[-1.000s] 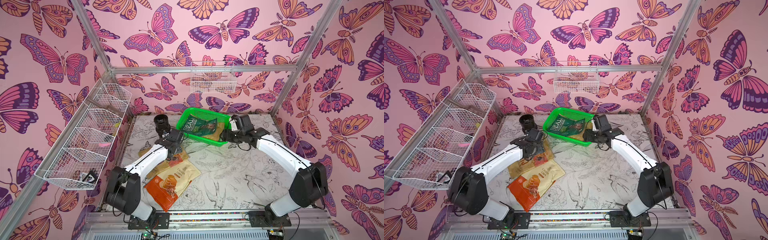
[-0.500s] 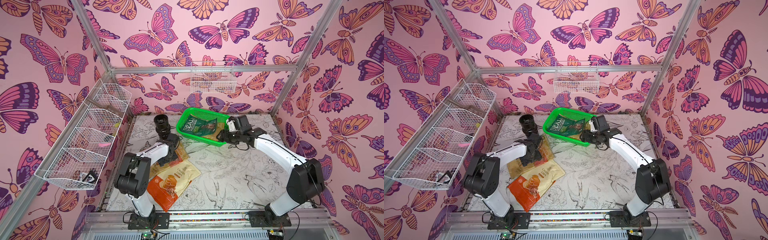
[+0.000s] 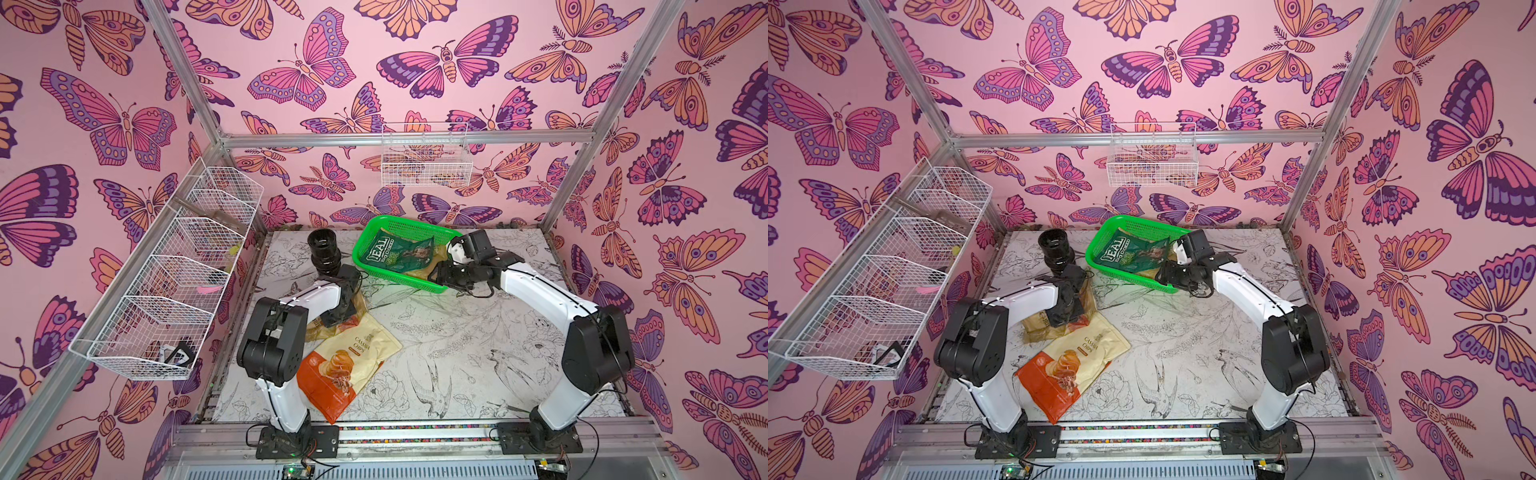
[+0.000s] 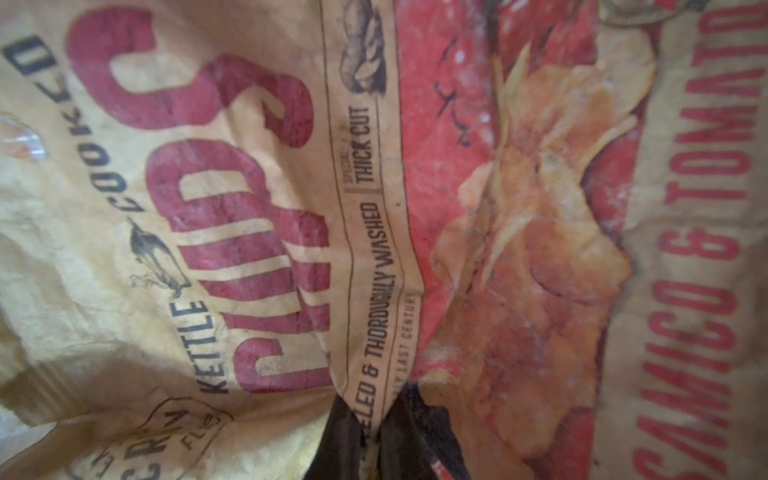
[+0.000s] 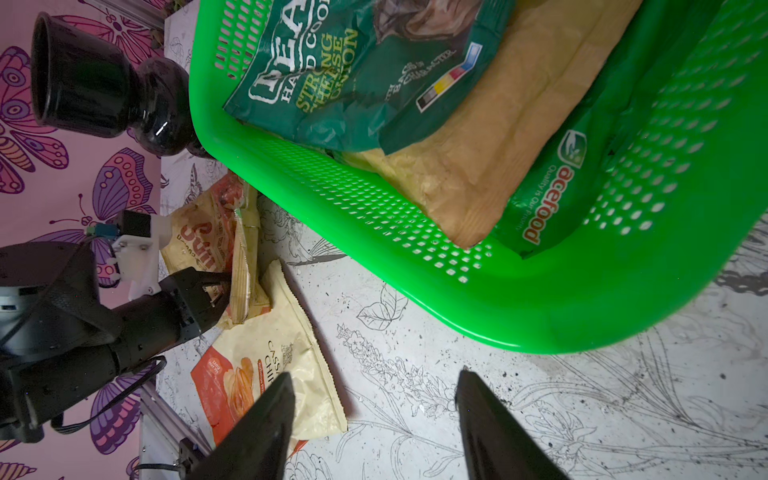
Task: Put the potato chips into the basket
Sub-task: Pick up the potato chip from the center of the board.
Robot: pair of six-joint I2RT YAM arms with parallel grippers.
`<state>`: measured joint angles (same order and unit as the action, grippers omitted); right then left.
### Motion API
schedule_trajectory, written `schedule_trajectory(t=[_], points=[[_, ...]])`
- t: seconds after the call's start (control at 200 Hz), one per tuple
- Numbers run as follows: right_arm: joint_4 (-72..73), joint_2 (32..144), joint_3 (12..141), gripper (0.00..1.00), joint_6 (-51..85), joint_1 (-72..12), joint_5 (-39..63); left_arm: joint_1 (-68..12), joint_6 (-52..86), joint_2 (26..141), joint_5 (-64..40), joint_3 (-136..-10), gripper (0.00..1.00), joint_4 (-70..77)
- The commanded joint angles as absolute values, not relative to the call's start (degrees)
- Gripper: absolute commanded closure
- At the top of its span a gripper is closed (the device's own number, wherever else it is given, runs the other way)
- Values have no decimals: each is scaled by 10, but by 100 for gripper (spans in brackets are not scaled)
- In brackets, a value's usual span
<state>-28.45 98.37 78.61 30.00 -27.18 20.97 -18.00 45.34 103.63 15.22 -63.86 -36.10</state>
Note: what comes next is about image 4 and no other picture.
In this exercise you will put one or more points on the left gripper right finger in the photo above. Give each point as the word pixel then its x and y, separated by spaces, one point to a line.
pixel 417 441

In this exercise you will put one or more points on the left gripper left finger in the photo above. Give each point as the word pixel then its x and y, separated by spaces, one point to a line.
pixel 341 447

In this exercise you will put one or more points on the yellow red tomato chips bag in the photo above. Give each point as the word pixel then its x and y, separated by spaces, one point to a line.
pixel 217 216

